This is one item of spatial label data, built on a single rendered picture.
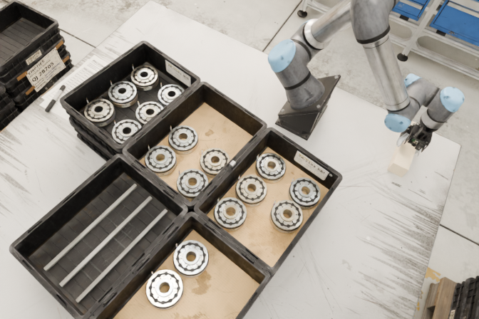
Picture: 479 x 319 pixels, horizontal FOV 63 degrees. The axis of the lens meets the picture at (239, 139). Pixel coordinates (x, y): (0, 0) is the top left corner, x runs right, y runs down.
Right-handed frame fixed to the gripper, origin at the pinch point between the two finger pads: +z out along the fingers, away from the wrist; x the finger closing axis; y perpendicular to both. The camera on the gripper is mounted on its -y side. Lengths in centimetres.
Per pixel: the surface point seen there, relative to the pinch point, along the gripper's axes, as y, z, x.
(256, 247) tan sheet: 70, -9, -33
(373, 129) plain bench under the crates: -3.8, 4.3, -13.9
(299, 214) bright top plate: 55, -12, -26
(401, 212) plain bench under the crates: 26.5, 4.2, 7.3
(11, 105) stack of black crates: 55, 37, -174
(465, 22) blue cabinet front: -139, 30, 13
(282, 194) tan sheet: 50, -9, -34
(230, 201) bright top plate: 62, -12, -47
